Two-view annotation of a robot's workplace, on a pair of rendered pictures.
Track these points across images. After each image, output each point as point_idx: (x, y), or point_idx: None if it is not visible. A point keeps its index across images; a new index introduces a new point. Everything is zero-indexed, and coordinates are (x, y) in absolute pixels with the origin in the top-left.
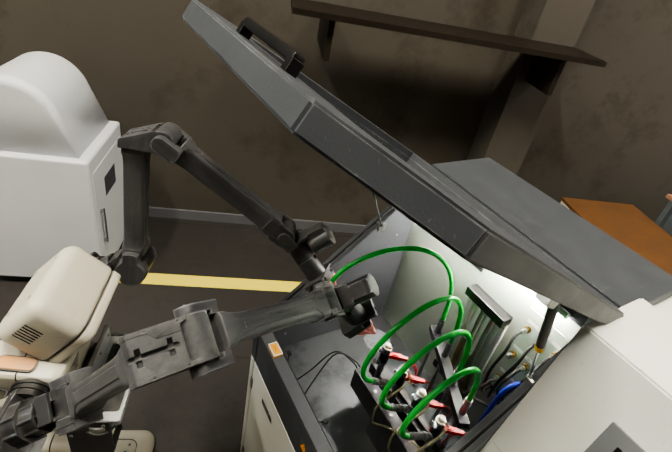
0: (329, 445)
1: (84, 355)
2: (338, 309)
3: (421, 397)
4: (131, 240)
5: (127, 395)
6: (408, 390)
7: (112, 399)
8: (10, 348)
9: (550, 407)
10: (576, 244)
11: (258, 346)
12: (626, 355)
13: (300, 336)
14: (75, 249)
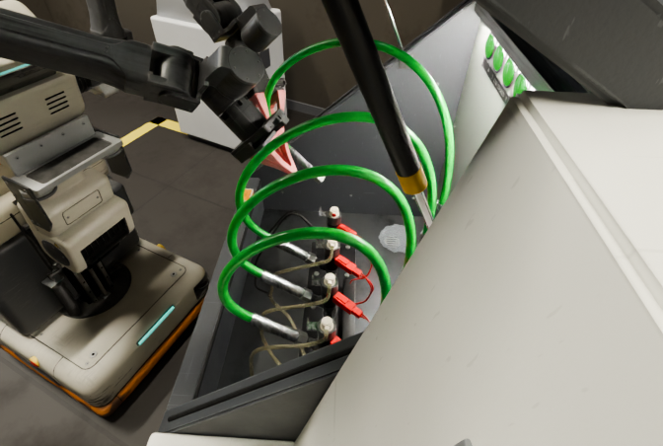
0: (220, 306)
1: (42, 127)
2: (170, 82)
3: (325, 285)
4: (94, 20)
5: (62, 175)
6: None
7: (49, 175)
8: None
9: (394, 338)
10: None
11: None
12: (607, 186)
13: (305, 203)
14: (12, 1)
